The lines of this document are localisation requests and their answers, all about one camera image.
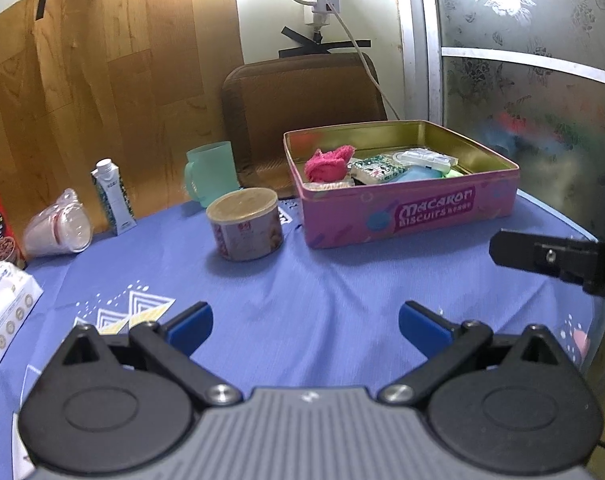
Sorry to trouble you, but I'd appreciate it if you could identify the frosted glass door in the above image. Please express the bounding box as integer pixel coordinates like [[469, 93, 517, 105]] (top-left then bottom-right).
[[417, 0, 605, 241]]

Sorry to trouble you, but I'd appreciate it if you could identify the white tissue pack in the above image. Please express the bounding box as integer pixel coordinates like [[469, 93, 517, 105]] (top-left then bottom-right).
[[0, 260, 44, 368]]

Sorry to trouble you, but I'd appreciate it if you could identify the light blue pouch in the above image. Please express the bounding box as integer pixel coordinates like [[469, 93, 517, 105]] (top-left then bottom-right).
[[395, 166, 443, 184]]

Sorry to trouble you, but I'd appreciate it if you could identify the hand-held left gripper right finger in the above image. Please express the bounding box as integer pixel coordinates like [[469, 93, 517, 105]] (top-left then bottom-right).
[[379, 301, 571, 407]]

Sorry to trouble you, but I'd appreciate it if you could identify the green patterned packet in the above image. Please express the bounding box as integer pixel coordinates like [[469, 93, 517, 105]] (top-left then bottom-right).
[[350, 156, 408, 184]]

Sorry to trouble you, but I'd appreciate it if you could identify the green plastic cup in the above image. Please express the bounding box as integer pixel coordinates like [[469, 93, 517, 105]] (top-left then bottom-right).
[[184, 141, 240, 208]]

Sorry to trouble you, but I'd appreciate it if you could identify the blue tablecloth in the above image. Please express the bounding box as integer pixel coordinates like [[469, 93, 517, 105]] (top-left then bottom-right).
[[0, 190, 601, 466]]

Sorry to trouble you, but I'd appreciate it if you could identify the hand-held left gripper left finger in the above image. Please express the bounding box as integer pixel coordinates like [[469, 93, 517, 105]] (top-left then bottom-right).
[[52, 302, 244, 407]]

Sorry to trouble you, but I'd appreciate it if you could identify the white cable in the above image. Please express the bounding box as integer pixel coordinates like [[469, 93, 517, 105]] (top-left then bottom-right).
[[333, 7, 401, 121]]

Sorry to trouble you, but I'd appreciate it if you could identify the clear plastic case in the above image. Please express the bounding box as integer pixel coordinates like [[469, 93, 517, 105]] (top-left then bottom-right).
[[395, 148, 458, 171]]

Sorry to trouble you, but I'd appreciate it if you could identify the pink tin box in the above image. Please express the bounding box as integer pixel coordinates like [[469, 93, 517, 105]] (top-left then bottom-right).
[[283, 120, 520, 249]]

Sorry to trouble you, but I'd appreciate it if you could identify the brown chair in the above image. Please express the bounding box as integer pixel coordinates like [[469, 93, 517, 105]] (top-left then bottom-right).
[[221, 53, 388, 198]]

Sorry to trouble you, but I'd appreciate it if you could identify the pink towel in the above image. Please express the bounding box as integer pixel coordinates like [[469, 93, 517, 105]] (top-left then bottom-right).
[[304, 144, 358, 183]]

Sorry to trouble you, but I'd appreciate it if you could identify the crossed black tape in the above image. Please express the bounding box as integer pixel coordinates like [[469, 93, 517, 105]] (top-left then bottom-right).
[[278, 25, 372, 59]]

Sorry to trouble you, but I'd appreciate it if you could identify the round food can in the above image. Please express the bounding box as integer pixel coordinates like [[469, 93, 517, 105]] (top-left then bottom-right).
[[206, 187, 284, 262]]

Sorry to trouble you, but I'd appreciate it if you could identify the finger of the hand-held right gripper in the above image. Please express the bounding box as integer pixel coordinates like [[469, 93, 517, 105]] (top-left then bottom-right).
[[489, 229, 605, 302]]

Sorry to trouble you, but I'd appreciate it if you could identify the white drink carton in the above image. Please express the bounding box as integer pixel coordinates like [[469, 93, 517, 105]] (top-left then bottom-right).
[[91, 159, 136, 236]]

